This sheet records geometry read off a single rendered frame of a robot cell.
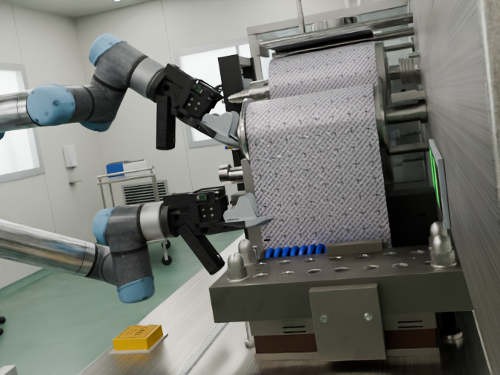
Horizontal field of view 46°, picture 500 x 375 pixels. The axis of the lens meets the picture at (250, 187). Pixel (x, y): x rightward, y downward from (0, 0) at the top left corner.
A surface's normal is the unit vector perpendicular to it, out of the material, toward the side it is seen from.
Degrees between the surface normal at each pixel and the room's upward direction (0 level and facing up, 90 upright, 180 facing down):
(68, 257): 94
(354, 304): 90
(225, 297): 90
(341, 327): 90
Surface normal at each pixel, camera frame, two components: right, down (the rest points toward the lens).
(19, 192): 0.95, -0.11
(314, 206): -0.26, 0.15
